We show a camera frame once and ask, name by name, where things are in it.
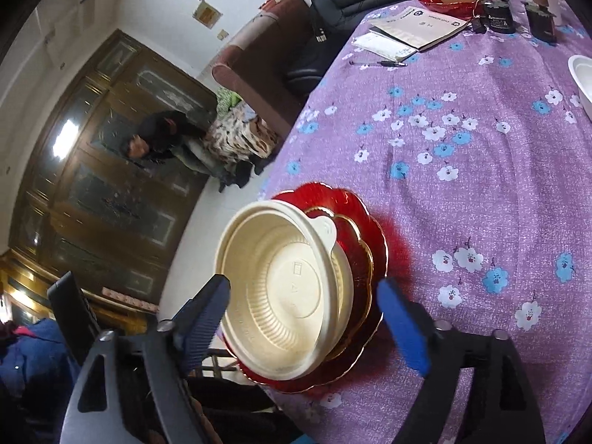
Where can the brown glass-door cabinet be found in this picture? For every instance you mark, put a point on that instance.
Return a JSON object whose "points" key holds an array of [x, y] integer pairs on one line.
{"points": [[115, 171]]}

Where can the white black-cover booklet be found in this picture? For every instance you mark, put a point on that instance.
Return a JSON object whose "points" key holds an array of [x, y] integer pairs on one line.
{"points": [[416, 25]]}

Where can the brown low cabinet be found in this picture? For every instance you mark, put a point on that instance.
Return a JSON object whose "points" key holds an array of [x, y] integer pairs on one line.
{"points": [[55, 282]]}

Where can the patterned blanket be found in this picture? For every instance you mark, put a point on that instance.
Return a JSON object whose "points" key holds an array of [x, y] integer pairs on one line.
{"points": [[236, 134]]}

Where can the dark jar, left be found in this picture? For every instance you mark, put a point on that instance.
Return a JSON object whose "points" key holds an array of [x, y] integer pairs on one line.
{"points": [[499, 18]]}

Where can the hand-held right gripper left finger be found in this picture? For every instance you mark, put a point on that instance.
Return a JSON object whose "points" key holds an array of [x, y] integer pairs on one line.
{"points": [[203, 319]]}

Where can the pink patterned box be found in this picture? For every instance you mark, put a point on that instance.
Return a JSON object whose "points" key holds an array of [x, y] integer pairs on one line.
{"points": [[129, 299]]}

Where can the white notepad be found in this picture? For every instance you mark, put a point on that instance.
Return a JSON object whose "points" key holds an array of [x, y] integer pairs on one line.
{"points": [[379, 46]]}

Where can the beige ribbed plastic bowl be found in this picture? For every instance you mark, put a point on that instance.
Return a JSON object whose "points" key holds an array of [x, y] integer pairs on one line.
{"points": [[277, 286]]}

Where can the small black connector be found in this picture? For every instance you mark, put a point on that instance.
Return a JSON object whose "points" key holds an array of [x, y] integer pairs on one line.
{"points": [[478, 25]]}

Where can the black pen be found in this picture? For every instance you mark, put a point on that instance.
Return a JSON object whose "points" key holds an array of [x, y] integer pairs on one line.
{"points": [[388, 63]]}

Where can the white wall socket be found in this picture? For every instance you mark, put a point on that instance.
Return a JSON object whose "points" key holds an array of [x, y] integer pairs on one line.
{"points": [[223, 34]]}

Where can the white disposable bowl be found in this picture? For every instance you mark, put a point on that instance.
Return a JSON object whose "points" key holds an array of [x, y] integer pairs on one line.
{"points": [[583, 83]]}

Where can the black charger plug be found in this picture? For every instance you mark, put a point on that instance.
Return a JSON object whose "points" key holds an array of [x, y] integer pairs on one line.
{"points": [[319, 34]]}

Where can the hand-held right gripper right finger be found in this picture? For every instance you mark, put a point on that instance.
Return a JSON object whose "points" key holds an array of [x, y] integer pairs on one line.
{"points": [[402, 328]]}

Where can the large red glass plate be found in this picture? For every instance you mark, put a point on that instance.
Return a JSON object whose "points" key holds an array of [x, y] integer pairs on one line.
{"points": [[323, 194]]}

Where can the yellow wall sticker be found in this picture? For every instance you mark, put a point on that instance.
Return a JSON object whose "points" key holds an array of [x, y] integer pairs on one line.
{"points": [[206, 13]]}

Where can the brown armchair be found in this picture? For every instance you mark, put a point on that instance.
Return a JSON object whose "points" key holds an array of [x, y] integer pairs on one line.
{"points": [[263, 55]]}

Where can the green patterned cushion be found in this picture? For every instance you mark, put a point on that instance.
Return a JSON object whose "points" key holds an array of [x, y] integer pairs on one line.
{"points": [[229, 99]]}

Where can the person's blue jacket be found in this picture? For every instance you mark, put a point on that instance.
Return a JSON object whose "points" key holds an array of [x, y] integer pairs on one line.
{"points": [[32, 365]]}

